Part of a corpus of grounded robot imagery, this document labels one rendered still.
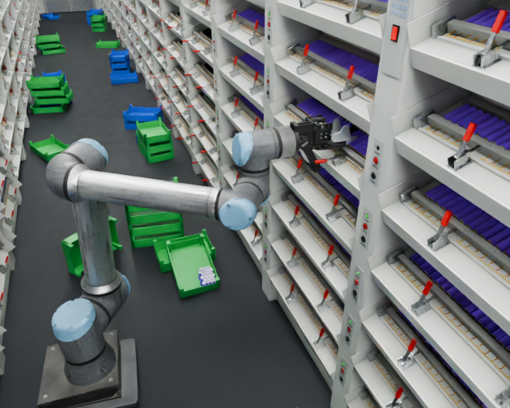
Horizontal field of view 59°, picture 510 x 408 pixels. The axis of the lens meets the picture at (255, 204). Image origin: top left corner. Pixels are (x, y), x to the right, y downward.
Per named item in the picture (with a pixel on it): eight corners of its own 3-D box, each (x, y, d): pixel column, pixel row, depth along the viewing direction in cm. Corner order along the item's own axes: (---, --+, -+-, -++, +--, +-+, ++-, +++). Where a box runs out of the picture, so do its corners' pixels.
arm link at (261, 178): (232, 210, 132) (231, 172, 126) (244, 191, 142) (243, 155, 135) (264, 214, 130) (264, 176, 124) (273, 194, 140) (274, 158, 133)
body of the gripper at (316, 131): (335, 122, 129) (297, 129, 125) (333, 150, 133) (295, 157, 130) (322, 113, 135) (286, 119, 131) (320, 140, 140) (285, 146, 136)
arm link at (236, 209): (21, 168, 128) (252, 202, 114) (48, 150, 138) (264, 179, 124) (31, 203, 134) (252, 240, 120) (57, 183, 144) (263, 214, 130)
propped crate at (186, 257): (219, 288, 229) (220, 279, 223) (180, 298, 222) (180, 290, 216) (202, 242, 247) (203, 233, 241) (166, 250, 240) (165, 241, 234)
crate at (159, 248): (161, 273, 238) (159, 261, 234) (154, 251, 254) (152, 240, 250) (215, 260, 247) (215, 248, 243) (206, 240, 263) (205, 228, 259)
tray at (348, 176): (363, 204, 125) (357, 177, 119) (276, 125, 173) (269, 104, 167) (424, 170, 127) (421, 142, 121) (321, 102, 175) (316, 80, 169)
